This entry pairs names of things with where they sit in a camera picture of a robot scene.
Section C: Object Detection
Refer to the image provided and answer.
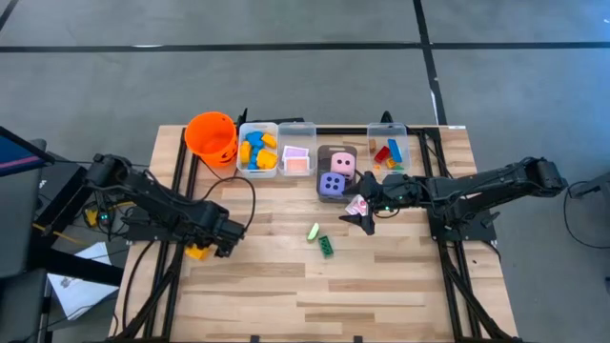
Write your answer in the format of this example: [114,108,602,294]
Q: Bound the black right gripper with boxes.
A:
[338,171,423,237]

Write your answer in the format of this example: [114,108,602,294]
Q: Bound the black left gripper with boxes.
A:
[202,211,247,260]

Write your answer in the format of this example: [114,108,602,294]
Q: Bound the card deck red circle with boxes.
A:
[344,193,370,217]

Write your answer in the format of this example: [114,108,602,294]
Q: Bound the orange-yellow wedge toy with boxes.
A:
[184,243,212,262]

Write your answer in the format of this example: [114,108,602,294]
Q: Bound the purple foam die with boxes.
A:
[318,171,347,199]

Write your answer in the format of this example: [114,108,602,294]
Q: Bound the pink foam die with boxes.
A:
[330,151,357,183]

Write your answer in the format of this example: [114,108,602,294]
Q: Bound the dark green toy brick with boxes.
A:
[317,234,336,260]

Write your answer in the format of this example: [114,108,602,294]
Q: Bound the dark smoky plastic bin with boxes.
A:
[316,144,359,205]

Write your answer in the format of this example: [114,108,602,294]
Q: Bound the long blue toy brick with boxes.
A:
[387,138,404,165]

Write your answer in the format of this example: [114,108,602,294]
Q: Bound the white plastic bin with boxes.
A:
[236,122,279,179]

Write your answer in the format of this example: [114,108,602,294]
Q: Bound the clear plastic bin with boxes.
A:
[366,122,412,174]
[277,122,318,178]

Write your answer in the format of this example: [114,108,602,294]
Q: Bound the orange pumpkin bucket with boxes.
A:
[184,111,250,182]

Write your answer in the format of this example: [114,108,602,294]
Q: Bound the electronics with green light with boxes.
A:
[84,208,115,228]

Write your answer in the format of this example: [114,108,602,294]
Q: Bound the white paper sheets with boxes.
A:
[46,241,120,321]

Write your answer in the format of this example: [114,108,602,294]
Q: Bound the black equipment box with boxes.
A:
[32,151,102,234]

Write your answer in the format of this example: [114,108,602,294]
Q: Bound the laptop with blue screen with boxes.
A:
[0,124,54,178]

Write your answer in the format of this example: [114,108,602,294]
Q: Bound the black stand leg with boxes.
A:
[566,171,610,200]

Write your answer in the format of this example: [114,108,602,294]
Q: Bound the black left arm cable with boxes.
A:
[202,175,258,235]

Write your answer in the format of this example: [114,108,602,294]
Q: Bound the black left table frame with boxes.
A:
[107,126,201,343]

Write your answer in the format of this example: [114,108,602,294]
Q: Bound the black table frame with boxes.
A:
[314,126,523,343]
[107,126,201,343]

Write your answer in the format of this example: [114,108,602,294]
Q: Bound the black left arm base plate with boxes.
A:
[124,203,196,242]

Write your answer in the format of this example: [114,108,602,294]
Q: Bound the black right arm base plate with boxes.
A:
[428,203,498,242]

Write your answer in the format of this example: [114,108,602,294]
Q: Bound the black right table frame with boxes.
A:
[314,126,523,343]

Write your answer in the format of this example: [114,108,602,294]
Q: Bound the long black camera mount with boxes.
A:
[236,108,306,129]

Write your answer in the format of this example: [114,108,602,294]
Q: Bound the black floor cable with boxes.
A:
[562,179,610,251]

